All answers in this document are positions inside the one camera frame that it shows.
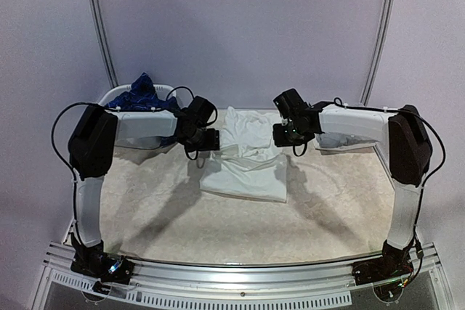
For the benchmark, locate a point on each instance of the right corner wall post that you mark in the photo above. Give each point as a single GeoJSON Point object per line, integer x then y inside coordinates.
{"type": "Point", "coordinates": [381, 34]}

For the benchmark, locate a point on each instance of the aluminium front rail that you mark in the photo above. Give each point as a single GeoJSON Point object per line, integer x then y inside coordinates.
{"type": "Point", "coordinates": [157, 285]}

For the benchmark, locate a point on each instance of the blue plaid shirt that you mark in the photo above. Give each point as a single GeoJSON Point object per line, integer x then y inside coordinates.
{"type": "Point", "coordinates": [140, 96]}

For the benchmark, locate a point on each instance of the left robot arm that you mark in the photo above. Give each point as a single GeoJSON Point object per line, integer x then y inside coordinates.
{"type": "Point", "coordinates": [92, 143]}

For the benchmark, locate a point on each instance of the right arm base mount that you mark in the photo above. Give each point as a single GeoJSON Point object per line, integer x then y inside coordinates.
{"type": "Point", "coordinates": [391, 272]}

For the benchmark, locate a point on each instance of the corner wall post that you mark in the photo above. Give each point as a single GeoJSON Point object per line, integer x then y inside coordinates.
{"type": "Point", "coordinates": [102, 39]}
{"type": "Point", "coordinates": [381, 34]}

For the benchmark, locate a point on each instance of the white plastic laundry basket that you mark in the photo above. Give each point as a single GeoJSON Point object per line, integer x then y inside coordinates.
{"type": "Point", "coordinates": [142, 130]}

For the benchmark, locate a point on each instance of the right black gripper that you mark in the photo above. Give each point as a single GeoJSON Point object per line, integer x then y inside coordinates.
{"type": "Point", "coordinates": [282, 136]}

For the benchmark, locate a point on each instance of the white t-shirt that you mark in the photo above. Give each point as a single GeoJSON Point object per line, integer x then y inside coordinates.
{"type": "Point", "coordinates": [247, 165]}

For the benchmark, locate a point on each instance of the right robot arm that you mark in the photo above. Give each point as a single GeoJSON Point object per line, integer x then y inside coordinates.
{"type": "Point", "coordinates": [409, 149]}

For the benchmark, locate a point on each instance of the left corner wall post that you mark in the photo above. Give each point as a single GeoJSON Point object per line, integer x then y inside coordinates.
{"type": "Point", "coordinates": [102, 39]}

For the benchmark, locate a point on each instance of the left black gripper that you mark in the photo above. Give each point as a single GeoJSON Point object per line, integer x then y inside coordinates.
{"type": "Point", "coordinates": [212, 143]}

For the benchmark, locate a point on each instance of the folded grey towel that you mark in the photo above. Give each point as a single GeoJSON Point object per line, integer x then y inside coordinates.
{"type": "Point", "coordinates": [334, 142]}

